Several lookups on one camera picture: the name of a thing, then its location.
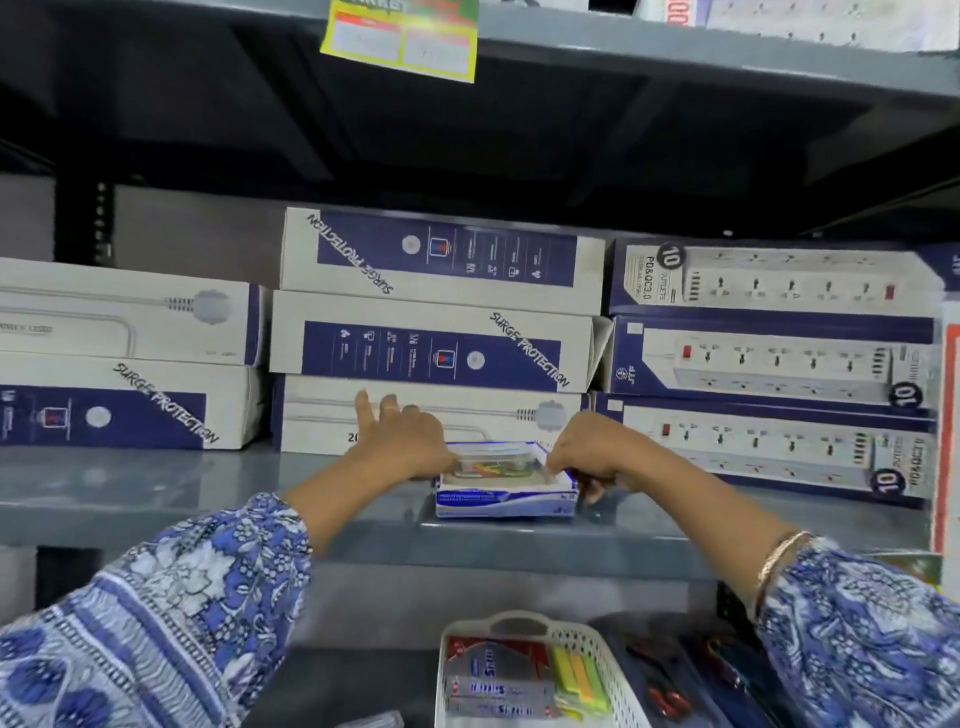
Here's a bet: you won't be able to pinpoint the person's left hand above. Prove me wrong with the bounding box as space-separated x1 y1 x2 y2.
353 390 460 482

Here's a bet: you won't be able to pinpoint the person's right hand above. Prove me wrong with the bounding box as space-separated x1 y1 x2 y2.
546 411 651 505

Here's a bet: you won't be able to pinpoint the small blue white carton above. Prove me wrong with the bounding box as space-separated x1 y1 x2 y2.
434 441 581 521

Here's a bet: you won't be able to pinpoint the person's left forearm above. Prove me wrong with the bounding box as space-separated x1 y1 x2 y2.
0 463 391 728

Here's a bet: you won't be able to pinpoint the person's right forearm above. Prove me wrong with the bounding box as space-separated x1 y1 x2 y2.
630 459 960 728

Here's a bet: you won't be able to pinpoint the white box with plug print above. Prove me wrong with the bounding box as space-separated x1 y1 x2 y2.
269 374 595 456
0 257 272 368

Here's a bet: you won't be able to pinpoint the white box with blue panel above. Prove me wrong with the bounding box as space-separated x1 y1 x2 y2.
267 290 615 396
279 207 608 317
0 352 268 452

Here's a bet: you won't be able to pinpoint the clear case of coloured clips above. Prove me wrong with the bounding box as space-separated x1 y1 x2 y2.
448 445 558 483

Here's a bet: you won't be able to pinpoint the white plastic basket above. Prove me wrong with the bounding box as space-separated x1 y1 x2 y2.
434 610 652 728

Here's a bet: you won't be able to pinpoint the blue power strip box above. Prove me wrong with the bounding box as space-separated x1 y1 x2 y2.
608 314 943 411
606 237 948 318
594 391 939 509

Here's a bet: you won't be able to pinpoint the green yellow sticky flags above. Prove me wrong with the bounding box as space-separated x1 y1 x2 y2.
549 645 610 721

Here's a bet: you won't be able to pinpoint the gold bangle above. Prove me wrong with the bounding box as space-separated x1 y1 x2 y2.
753 530 816 624

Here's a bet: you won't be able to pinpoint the red staple packet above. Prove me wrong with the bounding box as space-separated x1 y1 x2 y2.
444 636 558 725

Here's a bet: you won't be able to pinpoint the grey metal shelf rack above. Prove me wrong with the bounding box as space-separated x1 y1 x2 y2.
0 0 960 646

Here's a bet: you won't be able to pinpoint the clear plastic packet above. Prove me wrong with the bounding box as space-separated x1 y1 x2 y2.
336 708 407 728

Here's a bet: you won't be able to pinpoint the red and white box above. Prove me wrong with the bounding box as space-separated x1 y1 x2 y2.
932 300 960 558

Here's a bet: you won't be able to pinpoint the yellow price tag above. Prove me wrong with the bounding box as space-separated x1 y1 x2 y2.
319 0 481 84

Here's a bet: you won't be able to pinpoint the white power strip box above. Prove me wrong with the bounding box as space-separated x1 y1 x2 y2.
636 0 960 54

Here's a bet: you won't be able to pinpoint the red handled scissors pack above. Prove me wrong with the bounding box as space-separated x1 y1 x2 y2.
621 621 759 728

